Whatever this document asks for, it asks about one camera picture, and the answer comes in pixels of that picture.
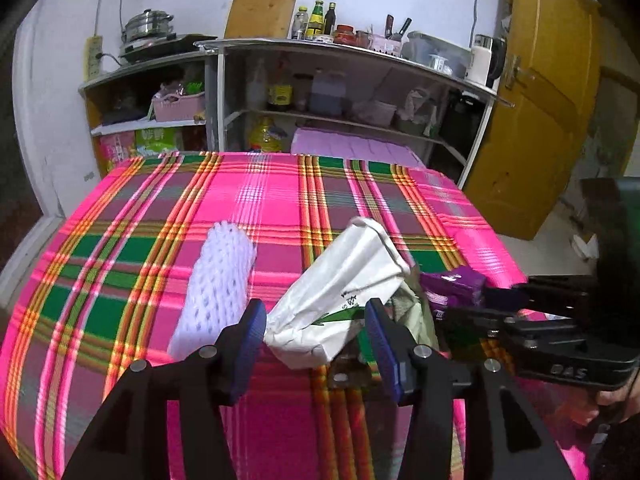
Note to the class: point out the dark sauce bottle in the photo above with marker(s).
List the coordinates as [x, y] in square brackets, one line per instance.
[329, 20]

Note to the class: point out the soy sauce bottle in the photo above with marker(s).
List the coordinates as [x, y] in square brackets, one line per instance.
[280, 92]

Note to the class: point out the long white shelf unit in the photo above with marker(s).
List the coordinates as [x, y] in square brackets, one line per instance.
[350, 52]

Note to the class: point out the small white bucket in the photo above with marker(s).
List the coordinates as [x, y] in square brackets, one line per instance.
[382, 112]

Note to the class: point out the stainless steel pot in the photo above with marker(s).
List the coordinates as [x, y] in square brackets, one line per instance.
[147, 27]

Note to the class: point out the white paper bag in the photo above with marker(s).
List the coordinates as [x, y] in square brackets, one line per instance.
[345, 270]

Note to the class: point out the clear glass bottle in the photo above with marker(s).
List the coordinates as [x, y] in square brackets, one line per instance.
[299, 25]

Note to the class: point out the yellow wooden door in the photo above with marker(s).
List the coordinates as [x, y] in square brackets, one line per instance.
[545, 110]

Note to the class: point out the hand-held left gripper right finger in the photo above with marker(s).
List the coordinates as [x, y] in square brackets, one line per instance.
[382, 355]

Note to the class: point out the pink plaid tablecloth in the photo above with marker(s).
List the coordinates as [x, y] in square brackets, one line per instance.
[150, 240]

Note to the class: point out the dark purple packet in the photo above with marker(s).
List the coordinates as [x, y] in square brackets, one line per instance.
[450, 282]

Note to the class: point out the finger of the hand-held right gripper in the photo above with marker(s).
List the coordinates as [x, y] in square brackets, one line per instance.
[550, 295]
[470, 327]

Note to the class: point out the purple plastic jug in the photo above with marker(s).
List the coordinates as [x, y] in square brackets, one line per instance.
[327, 94]

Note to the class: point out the pink knife holder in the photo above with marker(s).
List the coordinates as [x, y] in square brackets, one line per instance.
[386, 46]

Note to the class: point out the black induction cooker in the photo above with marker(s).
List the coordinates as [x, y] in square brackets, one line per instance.
[165, 47]

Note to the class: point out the person's right hand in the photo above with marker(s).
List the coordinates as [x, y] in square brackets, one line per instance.
[612, 399]

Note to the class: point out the yellow cooking oil bottle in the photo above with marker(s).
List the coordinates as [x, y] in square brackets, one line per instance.
[267, 137]

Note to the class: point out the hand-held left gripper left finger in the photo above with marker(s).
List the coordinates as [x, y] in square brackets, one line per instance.
[250, 350]

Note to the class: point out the white electric kettle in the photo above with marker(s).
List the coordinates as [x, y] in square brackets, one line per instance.
[481, 65]

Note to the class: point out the small yellow shelf unit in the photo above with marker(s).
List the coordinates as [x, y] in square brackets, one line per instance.
[145, 67]

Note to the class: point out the green bottle yellow label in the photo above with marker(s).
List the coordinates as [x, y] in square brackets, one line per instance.
[315, 22]

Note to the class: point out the pale green wrapper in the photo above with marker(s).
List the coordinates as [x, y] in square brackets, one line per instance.
[415, 317]

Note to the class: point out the yellowed power strip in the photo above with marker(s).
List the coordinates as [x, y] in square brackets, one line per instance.
[94, 57]

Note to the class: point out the bundle of plastic bags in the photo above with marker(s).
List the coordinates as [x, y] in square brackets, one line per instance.
[419, 110]

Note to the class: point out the pink plastic basket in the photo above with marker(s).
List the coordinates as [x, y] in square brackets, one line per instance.
[179, 107]

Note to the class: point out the pink snack pack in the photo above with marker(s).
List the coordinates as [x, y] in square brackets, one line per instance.
[116, 152]

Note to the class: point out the green snack pack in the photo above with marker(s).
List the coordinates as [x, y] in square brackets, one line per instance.
[156, 141]

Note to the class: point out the clear plastic container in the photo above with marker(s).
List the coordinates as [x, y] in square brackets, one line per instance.
[435, 52]

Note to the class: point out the white foam net sleeve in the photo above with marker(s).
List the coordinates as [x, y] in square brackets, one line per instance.
[215, 285]

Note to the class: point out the wooden cutting board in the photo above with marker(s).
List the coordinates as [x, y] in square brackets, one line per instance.
[262, 7]

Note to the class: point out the red jar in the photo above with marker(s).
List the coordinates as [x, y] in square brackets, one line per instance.
[344, 35]

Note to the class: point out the pink-lidded storage box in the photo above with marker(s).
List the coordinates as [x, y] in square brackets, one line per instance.
[350, 147]

